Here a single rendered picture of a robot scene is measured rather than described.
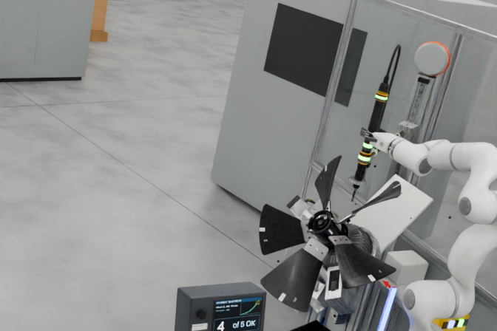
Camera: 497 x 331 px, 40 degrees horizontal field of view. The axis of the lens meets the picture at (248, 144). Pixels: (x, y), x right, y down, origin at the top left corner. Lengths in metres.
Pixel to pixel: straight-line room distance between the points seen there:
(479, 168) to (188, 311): 0.96
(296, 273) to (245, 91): 3.04
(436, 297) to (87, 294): 2.55
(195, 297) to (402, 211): 1.26
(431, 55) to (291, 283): 1.23
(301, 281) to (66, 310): 1.76
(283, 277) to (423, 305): 0.75
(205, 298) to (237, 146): 3.75
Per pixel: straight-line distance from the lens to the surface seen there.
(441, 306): 2.25
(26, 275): 4.42
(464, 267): 2.17
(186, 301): 2.07
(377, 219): 3.06
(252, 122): 5.58
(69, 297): 4.25
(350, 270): 2.63
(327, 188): 2.94
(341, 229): 2.86
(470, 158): 2.14
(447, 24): 3.39
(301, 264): 2.79
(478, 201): 2.01
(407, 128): 3.18
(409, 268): 3.29
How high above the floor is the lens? 2.35
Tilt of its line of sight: 19 degrees down
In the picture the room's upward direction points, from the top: 12 degrees clockwise
